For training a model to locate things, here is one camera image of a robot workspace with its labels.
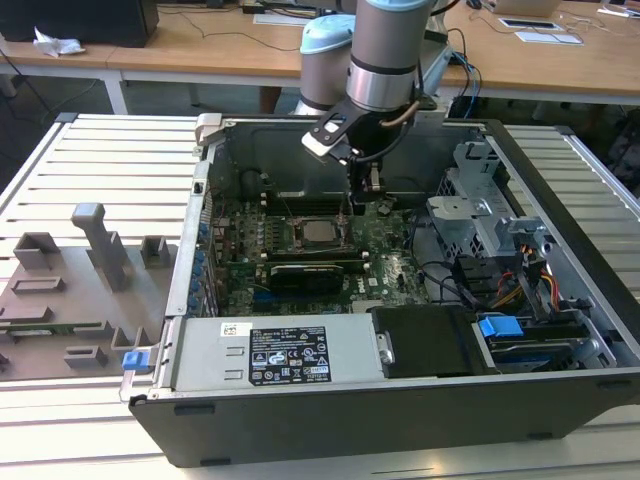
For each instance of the blue disk carrier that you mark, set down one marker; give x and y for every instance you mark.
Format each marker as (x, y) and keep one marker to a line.
(500, 327)

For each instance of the blue case latch clip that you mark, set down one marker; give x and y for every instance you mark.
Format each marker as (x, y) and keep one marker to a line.
(135, 362)

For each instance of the grey parts rack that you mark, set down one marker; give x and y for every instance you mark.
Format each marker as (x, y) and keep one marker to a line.
(75, 300)

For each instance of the white paper sheet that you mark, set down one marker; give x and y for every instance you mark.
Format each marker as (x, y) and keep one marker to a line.
(550, 38)

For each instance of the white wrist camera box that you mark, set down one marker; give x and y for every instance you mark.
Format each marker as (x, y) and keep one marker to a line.
(320, 145)

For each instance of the crumpled white paper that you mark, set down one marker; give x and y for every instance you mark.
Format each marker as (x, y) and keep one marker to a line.
(57, 44)

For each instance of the black plastic drive cover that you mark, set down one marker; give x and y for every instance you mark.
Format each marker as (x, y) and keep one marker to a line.
(425, 340)

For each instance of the black graphics card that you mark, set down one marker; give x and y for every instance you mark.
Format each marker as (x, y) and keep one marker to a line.
(305, 280)

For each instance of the black open PC case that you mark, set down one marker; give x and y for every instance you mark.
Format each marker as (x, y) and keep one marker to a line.
(350, 425)

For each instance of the green RAM stick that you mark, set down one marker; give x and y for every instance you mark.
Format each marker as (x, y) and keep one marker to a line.
(50, 329)

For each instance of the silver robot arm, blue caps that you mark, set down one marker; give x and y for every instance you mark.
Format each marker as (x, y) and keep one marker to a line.
(382, 50)

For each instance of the green motherboard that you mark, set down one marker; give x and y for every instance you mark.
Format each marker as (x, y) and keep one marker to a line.
(390, 250)

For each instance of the silver power supply box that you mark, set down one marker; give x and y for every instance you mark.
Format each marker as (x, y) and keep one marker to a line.
(210, 350)

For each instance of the silver metal disk bay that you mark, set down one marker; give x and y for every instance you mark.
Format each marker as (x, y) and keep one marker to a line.
(460, 220)

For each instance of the silver CPU plate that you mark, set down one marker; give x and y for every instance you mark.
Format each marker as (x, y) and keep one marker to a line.
(318, 233)

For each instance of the wooden desk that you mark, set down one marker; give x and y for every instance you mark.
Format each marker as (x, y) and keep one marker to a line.
(200, 55)

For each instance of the CPU socket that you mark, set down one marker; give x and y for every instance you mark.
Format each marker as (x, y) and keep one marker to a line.
(322, 220)

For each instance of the black power supply label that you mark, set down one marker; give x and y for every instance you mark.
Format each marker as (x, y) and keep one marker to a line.
(287, 355)

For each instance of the black box on desk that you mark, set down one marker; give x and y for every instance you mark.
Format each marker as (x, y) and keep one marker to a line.
(75, 20)

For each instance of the blue expansion slot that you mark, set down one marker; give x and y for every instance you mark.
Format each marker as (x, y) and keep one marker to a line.
(263, 299)

